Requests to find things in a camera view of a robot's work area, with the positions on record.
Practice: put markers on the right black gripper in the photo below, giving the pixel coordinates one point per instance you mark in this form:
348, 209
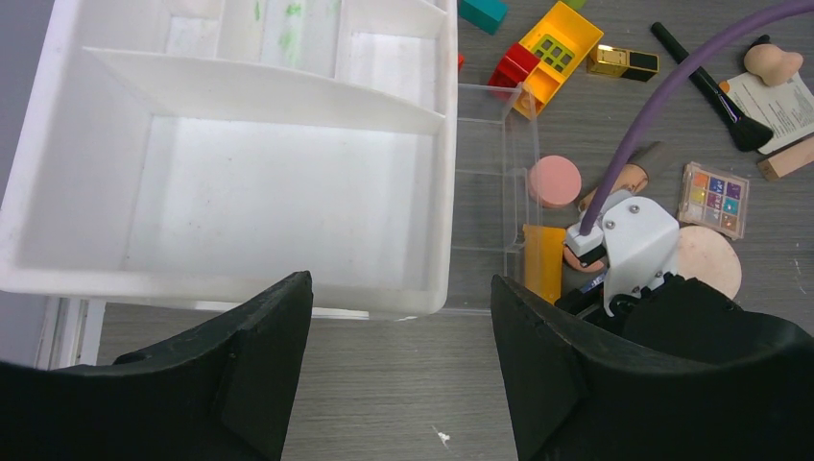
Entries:
684, 317

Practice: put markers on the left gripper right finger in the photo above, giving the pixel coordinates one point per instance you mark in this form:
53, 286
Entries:
578, 392

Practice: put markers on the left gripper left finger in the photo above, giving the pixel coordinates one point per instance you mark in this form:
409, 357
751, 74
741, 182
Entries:
223, 390

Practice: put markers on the eyeshadow palette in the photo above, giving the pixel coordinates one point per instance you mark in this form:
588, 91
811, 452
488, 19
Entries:
714, 199

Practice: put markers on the clear plastic drawer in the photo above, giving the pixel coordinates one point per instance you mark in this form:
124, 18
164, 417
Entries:
496, 147

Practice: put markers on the white plastic drawer organizer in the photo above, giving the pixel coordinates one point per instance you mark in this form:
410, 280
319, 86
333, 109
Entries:
192, 153

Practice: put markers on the black makeup brush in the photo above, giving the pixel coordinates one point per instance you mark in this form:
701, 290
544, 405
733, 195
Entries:
746, 133

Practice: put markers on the orange cream tube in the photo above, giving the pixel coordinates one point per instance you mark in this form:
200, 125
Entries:
543, 261

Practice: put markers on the small pink round puff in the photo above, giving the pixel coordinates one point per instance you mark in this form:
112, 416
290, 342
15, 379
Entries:
554, 182

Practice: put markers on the gold black lipstick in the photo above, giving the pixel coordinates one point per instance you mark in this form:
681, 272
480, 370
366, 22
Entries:
622, 63

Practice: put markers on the beige beauty sponge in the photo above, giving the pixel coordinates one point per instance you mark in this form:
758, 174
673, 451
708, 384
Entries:
772, 65

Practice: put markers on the yellow toy block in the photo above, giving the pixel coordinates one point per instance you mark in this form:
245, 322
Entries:
546, 57

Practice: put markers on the green toy block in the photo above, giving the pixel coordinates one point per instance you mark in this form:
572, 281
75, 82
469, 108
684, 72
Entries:
575, 5

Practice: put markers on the teal toy block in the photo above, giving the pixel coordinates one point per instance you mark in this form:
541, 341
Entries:
487, 15

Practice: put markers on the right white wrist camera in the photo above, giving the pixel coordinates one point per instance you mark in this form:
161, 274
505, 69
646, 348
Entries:
638, 237

